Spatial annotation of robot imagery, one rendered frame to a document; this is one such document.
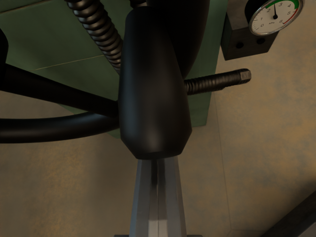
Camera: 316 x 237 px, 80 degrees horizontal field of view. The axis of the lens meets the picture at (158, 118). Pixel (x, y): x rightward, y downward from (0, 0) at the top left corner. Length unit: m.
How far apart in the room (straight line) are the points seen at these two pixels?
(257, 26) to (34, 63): 0.39
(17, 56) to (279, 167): 0.92
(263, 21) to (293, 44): 0.90
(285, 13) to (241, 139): 0.67
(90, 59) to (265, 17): 0.30
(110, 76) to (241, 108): 0.67
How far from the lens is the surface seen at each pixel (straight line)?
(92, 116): 0.21
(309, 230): 0.76
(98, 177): 0.98
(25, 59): 0.45
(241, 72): 0.35
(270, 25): 0.33
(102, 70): 0.44
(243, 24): 0.35
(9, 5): 0.36
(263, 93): 1.02
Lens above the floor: 0.87
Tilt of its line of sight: 68 degrees down
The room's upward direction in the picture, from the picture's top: 29 degrees counter-clockwise
